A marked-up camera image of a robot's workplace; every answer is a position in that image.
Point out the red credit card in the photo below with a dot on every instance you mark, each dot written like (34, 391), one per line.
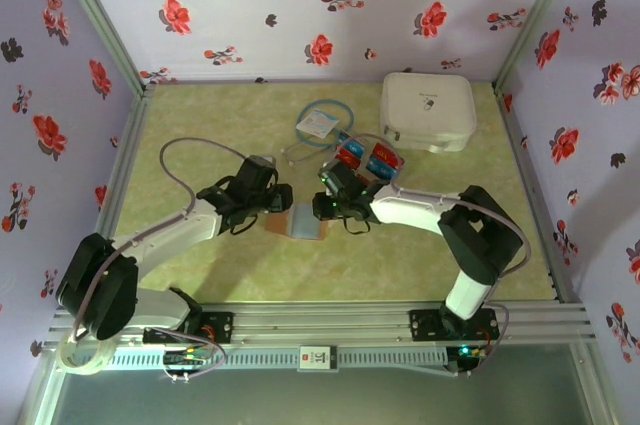
(348, 158)
(386, 151)

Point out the blue credit card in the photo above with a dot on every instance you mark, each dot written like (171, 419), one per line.
(382, 165)
(355, 147)

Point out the white badge card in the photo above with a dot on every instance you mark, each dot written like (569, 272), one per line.
(315, 124)

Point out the white zip case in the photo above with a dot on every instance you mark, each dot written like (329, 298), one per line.
(425, 105)

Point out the small white label tag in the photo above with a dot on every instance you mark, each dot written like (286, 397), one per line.
(318, 358)

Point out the small circuit board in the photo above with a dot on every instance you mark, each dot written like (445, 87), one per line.
(470, 352)
(187, 359)

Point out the clear tape roll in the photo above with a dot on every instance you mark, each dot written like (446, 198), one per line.
(67, 362)

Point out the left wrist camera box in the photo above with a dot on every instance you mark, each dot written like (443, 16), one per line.
(262, 161)

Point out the aluminium frame rail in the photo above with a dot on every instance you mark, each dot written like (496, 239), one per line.
(320, 322)

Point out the aluminium side rail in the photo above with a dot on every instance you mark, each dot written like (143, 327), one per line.
(520, 145)
(131, 135)

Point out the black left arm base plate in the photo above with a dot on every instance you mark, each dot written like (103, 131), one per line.
(222, 327)

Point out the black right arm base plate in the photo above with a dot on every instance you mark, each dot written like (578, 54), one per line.
(422, 325)

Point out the aluminium frame post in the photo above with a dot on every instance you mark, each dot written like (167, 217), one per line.
(102, 20)
(534, 20)

